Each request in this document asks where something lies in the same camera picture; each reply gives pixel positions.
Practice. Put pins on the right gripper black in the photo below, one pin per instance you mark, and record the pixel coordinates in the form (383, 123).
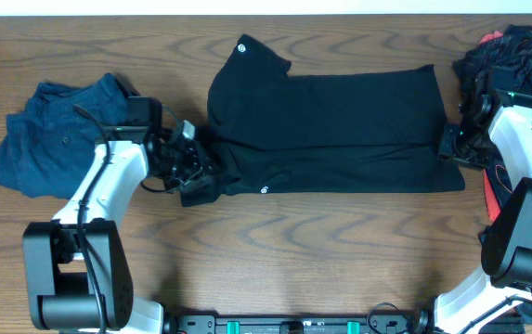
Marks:
(447, 150)

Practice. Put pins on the black t-shirt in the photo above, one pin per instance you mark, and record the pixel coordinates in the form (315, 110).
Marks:
(272, 132)

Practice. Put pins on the black mounting rail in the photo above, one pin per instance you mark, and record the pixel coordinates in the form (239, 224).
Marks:
(385, 323)

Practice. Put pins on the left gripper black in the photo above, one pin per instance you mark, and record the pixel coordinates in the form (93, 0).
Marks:
(200, 164)

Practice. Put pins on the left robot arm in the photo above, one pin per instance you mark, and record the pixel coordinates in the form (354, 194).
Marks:
(78, 278)

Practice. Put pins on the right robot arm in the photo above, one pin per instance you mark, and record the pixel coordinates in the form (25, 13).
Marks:
(502, 281)

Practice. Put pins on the blue folded garment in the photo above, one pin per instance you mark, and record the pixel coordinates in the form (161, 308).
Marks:
(49, 147)

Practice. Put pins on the black red patterned garment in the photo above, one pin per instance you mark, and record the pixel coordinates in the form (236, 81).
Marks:
(511, 60)

